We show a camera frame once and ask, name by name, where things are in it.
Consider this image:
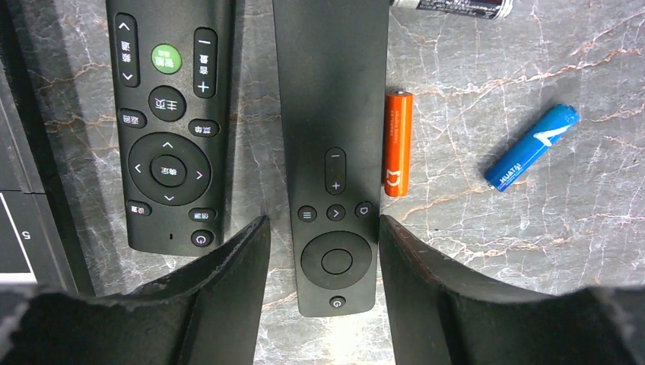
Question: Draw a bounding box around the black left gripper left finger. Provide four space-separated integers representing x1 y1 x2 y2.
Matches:
1 216 271 364

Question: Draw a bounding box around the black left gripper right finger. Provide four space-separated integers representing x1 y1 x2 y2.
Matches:
379 215 644 364

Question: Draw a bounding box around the orange AAA battery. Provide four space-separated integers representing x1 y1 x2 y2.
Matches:
383 90 414 198

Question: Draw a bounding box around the blue AAA battery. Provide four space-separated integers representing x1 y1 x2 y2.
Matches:
485 104 580 192

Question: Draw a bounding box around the slim black remote control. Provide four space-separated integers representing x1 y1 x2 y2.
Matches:
273 0 389 317

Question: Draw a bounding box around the black remote with green button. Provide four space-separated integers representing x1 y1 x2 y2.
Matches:
106 1 236 257

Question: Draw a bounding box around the black white checkerboard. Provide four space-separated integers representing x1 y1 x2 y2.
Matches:
1 71 78 293

